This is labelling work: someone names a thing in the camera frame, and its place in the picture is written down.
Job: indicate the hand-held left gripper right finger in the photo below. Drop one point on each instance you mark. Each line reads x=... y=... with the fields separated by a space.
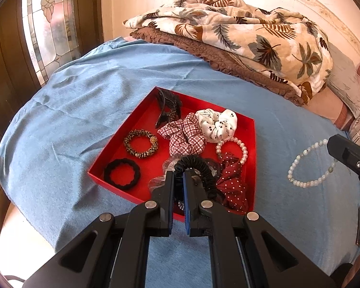
x=186 y=210

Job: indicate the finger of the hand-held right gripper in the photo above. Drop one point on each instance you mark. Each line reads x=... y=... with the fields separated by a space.
x=351 y=156

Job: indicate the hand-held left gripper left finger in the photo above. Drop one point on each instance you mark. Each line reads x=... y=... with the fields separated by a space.
x=170 y=204

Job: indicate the grey sheer scrunchie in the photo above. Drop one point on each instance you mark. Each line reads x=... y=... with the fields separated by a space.
x=156 y=184

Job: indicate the black ruched scrunchie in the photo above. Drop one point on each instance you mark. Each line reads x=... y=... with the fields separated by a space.
x=198 y=162

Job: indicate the red white-dotted scrunchie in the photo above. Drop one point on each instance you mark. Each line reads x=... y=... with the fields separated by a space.
x=231 y=186

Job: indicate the red plaid scrunchie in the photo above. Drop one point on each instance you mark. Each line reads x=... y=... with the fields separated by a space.
x=183 y=138

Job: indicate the leopard print scrunchie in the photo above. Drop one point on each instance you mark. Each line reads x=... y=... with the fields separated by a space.
x=129 y=147

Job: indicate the red tray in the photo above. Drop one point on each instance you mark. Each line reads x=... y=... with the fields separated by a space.
x=132 y=120

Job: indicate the pink maroon striped sheet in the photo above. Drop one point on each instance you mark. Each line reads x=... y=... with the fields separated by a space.
x=327 y=105

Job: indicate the grey pillow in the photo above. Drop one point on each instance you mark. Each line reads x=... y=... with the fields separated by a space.
x=346 y=78

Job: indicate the white printed scrunchie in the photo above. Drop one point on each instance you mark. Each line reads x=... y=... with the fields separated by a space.
x=216 y=126

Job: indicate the dark hair claw clip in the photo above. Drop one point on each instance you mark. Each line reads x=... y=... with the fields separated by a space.
x=168 y=108

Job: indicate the blue bedsheet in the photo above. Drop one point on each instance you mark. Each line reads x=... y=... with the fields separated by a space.
x=78 y=111

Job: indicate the brown ruffled blanket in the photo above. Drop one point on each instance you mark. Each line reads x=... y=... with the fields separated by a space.
x=222 y=63

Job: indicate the leaf print blanket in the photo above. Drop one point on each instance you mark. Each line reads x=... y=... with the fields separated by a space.
x=243 y=36

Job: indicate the stained glass window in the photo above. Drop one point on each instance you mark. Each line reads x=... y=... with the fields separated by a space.
x=51 y=21

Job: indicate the dark wooden window frame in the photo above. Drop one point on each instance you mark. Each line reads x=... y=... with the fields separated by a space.
x=9 y=66

